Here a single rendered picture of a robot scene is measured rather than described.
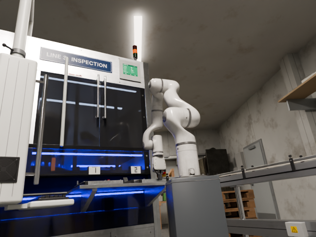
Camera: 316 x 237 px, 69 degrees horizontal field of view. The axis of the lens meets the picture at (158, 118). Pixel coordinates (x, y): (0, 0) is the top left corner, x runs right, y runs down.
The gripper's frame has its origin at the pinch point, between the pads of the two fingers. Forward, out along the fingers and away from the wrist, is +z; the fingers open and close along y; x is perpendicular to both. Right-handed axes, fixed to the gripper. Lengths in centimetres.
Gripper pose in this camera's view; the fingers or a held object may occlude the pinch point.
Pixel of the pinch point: (160, 177)
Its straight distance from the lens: 175.1
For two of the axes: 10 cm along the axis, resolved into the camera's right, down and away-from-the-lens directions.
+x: 4.7, -3.5, -8.1
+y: -8.8, -1.0, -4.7
